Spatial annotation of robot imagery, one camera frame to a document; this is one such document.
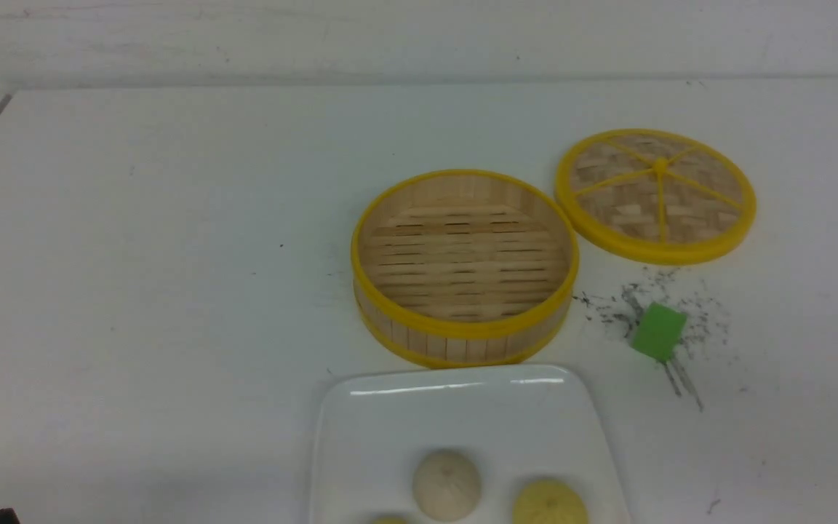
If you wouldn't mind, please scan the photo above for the yellow steamed bun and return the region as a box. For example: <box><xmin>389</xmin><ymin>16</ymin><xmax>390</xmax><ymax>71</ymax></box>
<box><xmin>511</xmin><ymin>478</ymin><xmax>591</xmax><ymax>523</ymax></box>

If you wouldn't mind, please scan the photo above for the white square plate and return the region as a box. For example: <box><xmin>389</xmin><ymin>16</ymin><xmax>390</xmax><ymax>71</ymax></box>
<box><xmin>307</xmin><ymin>365</ymin><xmax>632</xmax><ymax>523</ymax></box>

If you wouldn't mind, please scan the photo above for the white steamed bun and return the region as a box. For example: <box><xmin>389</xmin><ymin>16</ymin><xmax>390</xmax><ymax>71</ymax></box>
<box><xmin>412</xmin><ymin>450</ymin><xmax>483</xmax><ymax>522</ymax></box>

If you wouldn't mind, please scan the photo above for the green cube block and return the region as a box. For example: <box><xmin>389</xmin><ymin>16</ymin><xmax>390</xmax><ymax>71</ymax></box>
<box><xmin>631</xmin><ymin>302</ymin><xmax>688</xmax><ymax>362</ymax></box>

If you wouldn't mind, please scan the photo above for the bamboo steamer lid yellow rim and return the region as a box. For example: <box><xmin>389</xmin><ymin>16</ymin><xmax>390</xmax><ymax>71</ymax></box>
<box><xmin>554</xmin><ymin>129</ymin><xmax>757</xmax><ymax>266</ymax></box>

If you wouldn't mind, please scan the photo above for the yellow bun at bottom edge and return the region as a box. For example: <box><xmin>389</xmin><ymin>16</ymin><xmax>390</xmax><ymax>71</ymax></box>
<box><xmin>370</xmin><ymin>515</ymin><xmax>409</xmax><ymax>524</ymax></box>

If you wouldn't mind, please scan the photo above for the bamboo steamer basket yellow rim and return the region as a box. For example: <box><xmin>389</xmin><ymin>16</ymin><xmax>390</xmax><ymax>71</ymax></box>
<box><xmin>350</xmin><ymin>169</ymin><xmax>580</xmax><ymax>369</ymax></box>

